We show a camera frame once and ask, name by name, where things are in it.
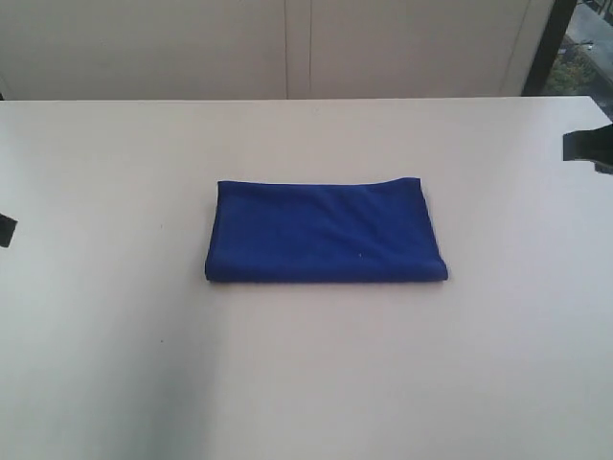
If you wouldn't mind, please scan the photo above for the black window frame post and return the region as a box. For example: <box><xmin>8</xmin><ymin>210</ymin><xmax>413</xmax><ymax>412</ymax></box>
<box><xmin>521</xmin><ymin>0</ymin><xmax>577</xmax><ymax>97</ymax></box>

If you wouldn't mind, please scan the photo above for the blue towel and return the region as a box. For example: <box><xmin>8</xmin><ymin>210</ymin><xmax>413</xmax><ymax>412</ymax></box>
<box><xmin>204</xmin><ymin>177</ymin><xmax>448</xmax><ymax>284</ymax></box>

